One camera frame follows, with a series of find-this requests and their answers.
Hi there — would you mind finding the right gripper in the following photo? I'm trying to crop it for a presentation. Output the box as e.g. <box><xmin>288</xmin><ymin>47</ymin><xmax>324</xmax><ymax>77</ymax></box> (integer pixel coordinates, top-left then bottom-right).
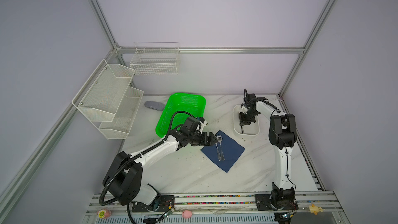
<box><xmin>238</xmin><ymin>109</ymin><xmax>258</xmax><ymax>124</ymax></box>

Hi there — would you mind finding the silver spoon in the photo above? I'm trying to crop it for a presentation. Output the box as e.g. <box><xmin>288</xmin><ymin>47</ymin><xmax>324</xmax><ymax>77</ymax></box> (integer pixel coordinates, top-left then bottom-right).
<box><xmin>217</xmin><ymin>134</ymin><xmax>225</xmax><ymax>161</ymax></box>

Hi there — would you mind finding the dark blue paper napkin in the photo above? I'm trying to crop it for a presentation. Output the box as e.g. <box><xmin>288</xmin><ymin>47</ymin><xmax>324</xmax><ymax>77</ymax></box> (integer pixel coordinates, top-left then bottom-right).
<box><xmin>201</xmin><ymin>130</ymin><xmax>245</xmax><ymax>173</ymax></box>

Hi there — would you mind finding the green plastic basket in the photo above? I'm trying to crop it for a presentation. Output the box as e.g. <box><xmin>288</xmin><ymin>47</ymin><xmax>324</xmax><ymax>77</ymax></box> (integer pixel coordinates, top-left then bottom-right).
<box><xmin>155</xmin><ymin>93</ymin><xmax>206</xmax><ymax>138</ymax></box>

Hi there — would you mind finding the silver fork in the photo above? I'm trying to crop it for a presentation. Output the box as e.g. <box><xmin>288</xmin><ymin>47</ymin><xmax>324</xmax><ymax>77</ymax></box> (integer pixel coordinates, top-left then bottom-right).
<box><xmin>216</xmin><ymin>143</ymin><xmax>222</xmax><ymax>161</ymax></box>

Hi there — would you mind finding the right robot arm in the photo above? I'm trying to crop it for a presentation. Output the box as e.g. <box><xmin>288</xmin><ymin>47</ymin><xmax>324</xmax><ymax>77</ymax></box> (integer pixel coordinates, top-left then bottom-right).
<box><xmin>238</xmin><ymin>89</ymin><xmax>297</xmax><ymax>210</ymax></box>

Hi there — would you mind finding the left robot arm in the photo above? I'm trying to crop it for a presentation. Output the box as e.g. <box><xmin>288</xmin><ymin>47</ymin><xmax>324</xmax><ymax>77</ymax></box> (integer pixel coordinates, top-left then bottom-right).
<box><xmin>98</xmin><ymin>117</ymin><xmax>218</xmax><ymax>211</ymax></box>

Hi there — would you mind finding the white rectangular tray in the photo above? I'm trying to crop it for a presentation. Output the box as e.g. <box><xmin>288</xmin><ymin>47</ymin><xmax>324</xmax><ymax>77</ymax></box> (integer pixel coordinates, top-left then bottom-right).
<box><xmin>233</xmin><ymin>105</ymin><xmax>260</xmax><ymax>138</ymax></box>

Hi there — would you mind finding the grey oval pouch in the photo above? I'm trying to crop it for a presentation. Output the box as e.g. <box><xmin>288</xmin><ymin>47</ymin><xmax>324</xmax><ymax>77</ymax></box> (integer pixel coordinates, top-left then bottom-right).
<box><xmin>144</xmin><ymin>101</ymin><xmax>165</xmax><ymax>111</ymax></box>

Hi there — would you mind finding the pink toy ball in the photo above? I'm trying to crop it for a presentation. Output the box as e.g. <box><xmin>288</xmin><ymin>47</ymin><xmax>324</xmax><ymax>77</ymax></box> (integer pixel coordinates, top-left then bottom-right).
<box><xmin>181</xmin><ymin>210</ymin><xmax>193</xmax><ymax>219</ymax></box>

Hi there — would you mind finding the white mesh two-tier shelf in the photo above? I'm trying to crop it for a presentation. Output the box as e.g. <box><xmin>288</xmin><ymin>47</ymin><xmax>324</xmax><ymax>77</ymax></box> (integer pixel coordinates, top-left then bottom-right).
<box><xmin>72</xmin><ymin>60</ymin><xmax>144</xmax><ymax>140</ymax></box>

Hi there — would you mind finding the yellow toy figure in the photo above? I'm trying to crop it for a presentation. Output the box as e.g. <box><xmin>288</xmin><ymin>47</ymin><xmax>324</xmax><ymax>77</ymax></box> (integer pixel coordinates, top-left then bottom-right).
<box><xmin>309</xmin><ymin>204</ymin><xmax>324</xmax><ymax>215</ymax></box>

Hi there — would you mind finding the pink green toy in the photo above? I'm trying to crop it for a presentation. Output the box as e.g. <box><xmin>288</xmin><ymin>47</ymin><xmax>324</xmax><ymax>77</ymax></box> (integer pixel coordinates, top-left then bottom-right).
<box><xmin>97</xmin><ymin>208</ymin><xmax>112</xmax><ymax>219</ymax></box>

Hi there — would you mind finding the white wire basket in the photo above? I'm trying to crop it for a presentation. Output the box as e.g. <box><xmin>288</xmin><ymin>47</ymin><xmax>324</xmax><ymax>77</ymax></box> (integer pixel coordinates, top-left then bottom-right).
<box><xmin>130</xmin><ymin>42</ymin><xmax>180</xmax><ymax>76</ymax></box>

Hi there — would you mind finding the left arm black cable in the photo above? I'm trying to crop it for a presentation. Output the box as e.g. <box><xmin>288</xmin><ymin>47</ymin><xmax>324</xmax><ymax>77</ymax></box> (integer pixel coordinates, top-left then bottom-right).
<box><xmin>98</xmin><ymin>110</ymin><xmax>195</xmax><ymax>206</ymax></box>

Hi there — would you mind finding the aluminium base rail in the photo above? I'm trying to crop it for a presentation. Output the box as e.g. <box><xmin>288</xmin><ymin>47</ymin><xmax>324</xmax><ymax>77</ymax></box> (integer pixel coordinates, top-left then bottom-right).
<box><xmin>83</xmin><ymin>191</ymin><xmax>350</xmax><ymax>224</ymax></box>

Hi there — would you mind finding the aluminium frame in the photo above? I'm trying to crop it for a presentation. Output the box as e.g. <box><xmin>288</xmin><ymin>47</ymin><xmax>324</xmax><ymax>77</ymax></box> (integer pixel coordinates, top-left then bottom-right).
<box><xmin>0</xmin><ymin>0</ymin><xmax>352</xmax><ymax>215</ymax></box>

